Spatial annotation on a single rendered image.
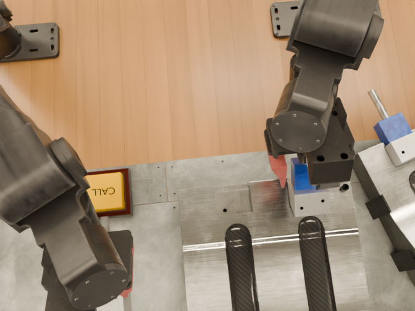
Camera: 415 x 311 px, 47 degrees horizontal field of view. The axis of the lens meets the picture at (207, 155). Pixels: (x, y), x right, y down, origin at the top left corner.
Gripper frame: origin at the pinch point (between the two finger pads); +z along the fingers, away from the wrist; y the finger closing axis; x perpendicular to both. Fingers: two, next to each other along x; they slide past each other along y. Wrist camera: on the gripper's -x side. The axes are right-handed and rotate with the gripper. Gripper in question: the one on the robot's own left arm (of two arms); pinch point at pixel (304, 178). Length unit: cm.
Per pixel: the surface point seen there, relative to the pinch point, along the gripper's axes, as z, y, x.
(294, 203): 2.2, -1.8, -2.6
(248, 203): 7.0, -7.8, 2.2
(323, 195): 1.5, 2.2, -2.3
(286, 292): 12.1, -4.2, -10.7
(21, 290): 17.2, -46.1, -2.7
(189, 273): 9.9, -17.8, -7.3
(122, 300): 4.9, -26.2, -13.4
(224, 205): 6.9, -11.6, 2.3
